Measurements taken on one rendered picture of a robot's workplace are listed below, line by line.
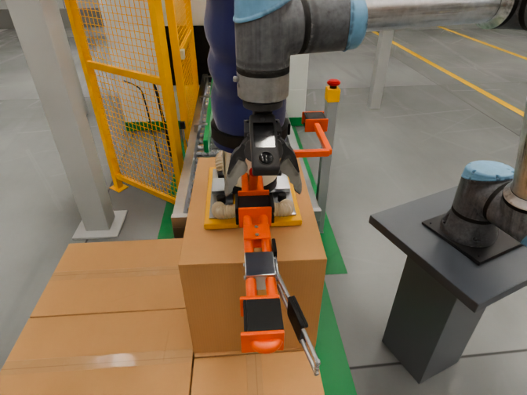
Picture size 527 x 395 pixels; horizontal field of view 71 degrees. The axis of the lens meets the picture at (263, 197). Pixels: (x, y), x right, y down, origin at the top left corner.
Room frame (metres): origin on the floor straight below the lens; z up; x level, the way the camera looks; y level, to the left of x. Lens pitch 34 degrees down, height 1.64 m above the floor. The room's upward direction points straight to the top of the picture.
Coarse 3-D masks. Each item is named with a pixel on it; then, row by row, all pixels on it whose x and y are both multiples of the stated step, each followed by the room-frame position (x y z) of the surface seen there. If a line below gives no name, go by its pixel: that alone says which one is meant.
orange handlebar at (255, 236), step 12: (324, 144) 1.12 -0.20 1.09; (300, 156) 1.06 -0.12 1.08; (312, 156) 1.07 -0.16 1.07; (324, 156) 1.07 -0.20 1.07; (264, 216) 0.72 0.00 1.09; (252, 228) 0.67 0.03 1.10; (264, 228) 0.67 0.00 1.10; (252, 240) 0.64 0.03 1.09; (264, 240) 0.64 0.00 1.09; (252, 288) 0.49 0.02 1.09; (276, 288) 0.50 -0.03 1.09; (264, 348) 0.37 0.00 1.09; (276, 348) 0.37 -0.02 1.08
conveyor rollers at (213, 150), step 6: (210, 84) 3.54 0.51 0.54; (204, 108) 2.91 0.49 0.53; (204, 114) 2.75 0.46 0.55; (204, 120) 2.65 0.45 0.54; (204, 126) 2.55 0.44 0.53; (210, 138) 2.31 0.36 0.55; (198, 144) 2.22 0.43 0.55; (210, 144) 2.22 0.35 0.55; (198, 150) 2.13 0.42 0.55; (210, 150) 2.13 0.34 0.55; (216, 150) 2.13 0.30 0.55; (198, 156) 2.10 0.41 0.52; (204, 156) 2.11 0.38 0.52; (210, 156) 2.11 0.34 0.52; (192, 180) 1.77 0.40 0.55; (192, 186) 1.74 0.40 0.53
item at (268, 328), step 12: (240, 300) 0.45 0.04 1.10; (252, 300) 0.45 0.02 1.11; (264, 300) 0.45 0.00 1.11; (276, 300) 0.45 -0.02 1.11; (252, 312) 0.43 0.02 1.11; (264, 312) 0.43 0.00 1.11; (276, 312) 0.43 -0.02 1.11; (252, 324) 0.40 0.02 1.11; (264, 324) 0.40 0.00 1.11; (276, 324) 0.40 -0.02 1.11; (252, 336) 0.38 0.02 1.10; (264, 336) 0.38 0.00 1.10; (276, 336) 0.38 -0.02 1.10; (252, 348) 0.38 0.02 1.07
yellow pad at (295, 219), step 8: (272, 192) 1.00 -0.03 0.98; (280, 192) 0.97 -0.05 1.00; (288, 192) 1.00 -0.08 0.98; (280, 200) 0.95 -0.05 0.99; (296, 200) 0.97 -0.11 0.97; (296, 208) 0.92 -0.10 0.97; (288, 216) 0.88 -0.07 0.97; (296, 216) 0.88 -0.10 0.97; (272, 224) 0.86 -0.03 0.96; (280, 224) 0.86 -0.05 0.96; (288, 224) 0.86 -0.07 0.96; (296, 224) 0.86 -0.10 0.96
